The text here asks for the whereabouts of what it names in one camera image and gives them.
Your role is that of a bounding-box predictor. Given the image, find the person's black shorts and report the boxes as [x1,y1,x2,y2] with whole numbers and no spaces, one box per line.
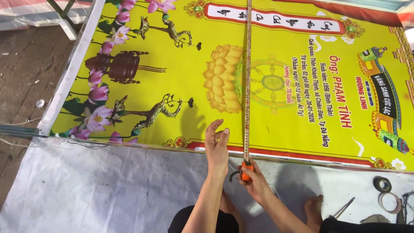
[168,205,414,233]

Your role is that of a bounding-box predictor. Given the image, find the person's right foot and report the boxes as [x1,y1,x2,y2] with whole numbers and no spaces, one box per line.
[303,194,325,233]

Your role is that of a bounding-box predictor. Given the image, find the clear tape roll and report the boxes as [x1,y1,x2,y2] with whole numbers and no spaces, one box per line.
[378,192,402,215]

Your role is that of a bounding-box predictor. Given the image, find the grey rag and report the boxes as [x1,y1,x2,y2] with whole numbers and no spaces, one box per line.
[360,214,392,224]

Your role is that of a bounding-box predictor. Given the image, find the yellow printed banner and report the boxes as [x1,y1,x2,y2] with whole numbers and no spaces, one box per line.
[49,0,414,172]

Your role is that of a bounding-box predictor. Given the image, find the person's left hand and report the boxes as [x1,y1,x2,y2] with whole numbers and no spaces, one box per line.
[204,119,231,177]

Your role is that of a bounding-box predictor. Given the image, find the tangle of black cables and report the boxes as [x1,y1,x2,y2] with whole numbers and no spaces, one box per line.
[401,191,414,225]

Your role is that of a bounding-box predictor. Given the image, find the metal scissors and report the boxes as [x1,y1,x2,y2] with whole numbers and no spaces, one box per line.
[329,197,356,219]

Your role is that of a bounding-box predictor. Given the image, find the white tarpaulin sheet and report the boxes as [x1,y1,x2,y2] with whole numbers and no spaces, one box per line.
[0,137,414,233]

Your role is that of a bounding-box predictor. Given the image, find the white metal stand leg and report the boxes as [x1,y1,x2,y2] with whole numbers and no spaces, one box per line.
[46,0,78,41]

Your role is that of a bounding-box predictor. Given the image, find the thin white wire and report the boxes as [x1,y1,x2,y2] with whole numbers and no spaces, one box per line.
[0,116,78,151]

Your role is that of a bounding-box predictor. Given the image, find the black tape roll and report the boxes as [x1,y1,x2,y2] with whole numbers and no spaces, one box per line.
[373,176,392,194]

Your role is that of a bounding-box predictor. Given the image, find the striped tarpaulin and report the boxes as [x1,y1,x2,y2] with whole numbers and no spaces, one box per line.
[0,0,94,31]

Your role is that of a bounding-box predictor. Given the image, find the person's right hand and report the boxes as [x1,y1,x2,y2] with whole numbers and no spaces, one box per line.
[238,159,276,208]

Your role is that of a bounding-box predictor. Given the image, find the orange tape measure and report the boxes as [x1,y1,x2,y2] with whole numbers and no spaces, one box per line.
[229,0,255,182]

